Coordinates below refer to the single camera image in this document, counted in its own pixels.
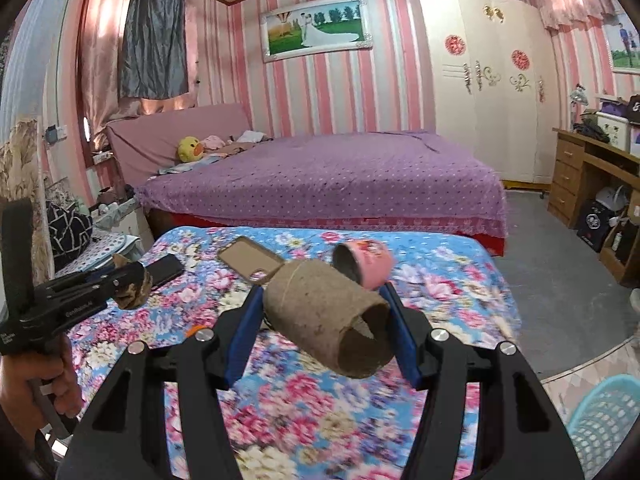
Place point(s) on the black cap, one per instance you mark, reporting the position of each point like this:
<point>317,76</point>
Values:
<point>633,107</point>

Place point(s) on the white dotted cloth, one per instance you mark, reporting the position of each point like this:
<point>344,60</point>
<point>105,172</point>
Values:
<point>112,247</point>

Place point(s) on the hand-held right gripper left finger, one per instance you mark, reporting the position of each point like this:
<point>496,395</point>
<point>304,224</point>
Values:
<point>245,335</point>

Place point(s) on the black printed bag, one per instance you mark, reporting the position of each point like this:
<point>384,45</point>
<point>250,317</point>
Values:
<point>595,225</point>

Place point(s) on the white wardrobe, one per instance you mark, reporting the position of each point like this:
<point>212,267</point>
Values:
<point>495,125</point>

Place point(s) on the framed wedding picture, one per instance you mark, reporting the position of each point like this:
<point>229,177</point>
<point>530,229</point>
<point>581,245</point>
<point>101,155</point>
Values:
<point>315,27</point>

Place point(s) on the white storage box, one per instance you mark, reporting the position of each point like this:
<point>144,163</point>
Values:
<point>615,130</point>

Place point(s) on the person's left hand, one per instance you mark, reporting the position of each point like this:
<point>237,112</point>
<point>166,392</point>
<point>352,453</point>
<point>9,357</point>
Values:
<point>30,385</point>

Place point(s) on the framed couple photo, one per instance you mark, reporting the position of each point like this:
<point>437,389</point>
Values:
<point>625,45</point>

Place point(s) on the person's left forearm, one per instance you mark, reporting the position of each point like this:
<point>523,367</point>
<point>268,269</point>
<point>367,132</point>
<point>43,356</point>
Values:
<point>17,455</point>

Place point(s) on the brown cardboard tube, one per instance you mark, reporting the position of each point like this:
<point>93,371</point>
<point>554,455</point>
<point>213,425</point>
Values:
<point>310,315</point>

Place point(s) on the small orange object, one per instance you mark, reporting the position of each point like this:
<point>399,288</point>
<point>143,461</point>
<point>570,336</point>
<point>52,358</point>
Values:
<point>192,332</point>

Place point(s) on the desk lamp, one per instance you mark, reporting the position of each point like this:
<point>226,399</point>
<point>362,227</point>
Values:
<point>579,97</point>

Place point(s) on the pink clothes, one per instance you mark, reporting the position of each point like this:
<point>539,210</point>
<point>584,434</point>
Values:
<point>215,142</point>

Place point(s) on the purple dotted bed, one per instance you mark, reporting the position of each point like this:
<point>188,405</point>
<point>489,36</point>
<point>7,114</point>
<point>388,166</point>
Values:
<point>340,180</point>

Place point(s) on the yellow duck plush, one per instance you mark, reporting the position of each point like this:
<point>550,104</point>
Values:
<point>190,149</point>

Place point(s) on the wooden desk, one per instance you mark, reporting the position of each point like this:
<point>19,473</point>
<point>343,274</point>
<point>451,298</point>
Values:
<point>567,180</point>

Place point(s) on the pink mug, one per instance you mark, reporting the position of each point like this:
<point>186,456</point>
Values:
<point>370,260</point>

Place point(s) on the black patterned cushion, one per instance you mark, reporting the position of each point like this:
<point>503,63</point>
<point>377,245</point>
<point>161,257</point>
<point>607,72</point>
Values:
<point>67,232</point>

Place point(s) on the light blue plastic basket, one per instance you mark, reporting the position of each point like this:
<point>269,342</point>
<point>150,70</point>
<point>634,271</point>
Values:
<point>605,430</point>

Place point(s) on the beige floral curtain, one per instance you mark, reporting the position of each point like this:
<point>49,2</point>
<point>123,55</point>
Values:
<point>20,160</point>

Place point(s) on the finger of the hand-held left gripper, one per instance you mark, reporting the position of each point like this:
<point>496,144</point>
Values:
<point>95,276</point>
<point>92,296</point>

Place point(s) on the red round sticker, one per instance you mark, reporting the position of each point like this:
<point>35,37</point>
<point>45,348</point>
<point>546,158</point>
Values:
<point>454,44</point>
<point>520,59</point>

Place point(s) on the floral blanket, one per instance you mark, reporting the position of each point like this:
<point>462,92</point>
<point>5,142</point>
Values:
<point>440,280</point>

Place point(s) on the grey curtain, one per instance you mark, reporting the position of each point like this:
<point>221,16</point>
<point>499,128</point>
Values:
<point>152,35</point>

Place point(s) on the wall switch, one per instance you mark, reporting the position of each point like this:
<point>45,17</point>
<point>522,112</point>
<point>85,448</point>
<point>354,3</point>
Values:
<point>55,133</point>

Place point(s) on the white appliance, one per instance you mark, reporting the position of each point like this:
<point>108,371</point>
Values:
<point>612,195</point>

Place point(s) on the dark clothes pile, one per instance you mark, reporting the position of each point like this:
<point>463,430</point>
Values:
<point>592,130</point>

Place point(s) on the paper wrapper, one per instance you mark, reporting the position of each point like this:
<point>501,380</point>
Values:
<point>132,287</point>

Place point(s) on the black smartphone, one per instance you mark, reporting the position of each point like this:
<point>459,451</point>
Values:
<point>167,269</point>

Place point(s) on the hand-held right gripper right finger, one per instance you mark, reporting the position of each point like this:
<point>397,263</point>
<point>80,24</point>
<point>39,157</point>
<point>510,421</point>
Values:
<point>404,342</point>

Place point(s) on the pink headboard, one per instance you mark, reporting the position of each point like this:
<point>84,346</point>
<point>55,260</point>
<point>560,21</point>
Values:
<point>150,140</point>

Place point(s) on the brown phone case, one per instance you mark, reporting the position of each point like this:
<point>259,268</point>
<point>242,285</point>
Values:
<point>247,257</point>

